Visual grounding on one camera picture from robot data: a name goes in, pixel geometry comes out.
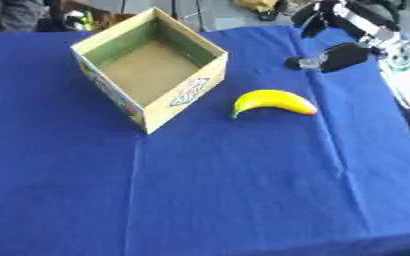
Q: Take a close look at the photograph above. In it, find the black cable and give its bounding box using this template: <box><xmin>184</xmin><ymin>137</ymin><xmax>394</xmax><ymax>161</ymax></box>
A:
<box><xmin>192</xmin><ymin>0</ymin><xmax>209</xmax><ymax>25</ymax></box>

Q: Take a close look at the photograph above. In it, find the tan bag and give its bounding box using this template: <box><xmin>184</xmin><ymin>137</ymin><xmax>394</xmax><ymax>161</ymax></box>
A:
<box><xmin>231</xmin><ymin>0</ymin><xmax>282</xmax><ymax>14</ymax></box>

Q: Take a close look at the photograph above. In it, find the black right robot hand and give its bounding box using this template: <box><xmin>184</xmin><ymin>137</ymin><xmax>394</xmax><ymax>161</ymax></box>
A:
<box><xmin>282</xmin><ymin>0</ymin><xmax>405</xmax><ymax>74</ymax></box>

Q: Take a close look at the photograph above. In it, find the yellow toy banana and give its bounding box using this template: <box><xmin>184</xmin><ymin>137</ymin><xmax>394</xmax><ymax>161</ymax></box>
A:
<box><xmin>229</xmin><ymin>88</ymin><xmax>321</xmax><ymax>120</ymax></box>

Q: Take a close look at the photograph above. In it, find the open tan cardboard box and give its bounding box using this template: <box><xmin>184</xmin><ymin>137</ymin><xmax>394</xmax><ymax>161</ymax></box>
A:
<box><xmin>70</xmin><ymin>7</ymin><xmax>230</xmax><ymax>135</ymax></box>

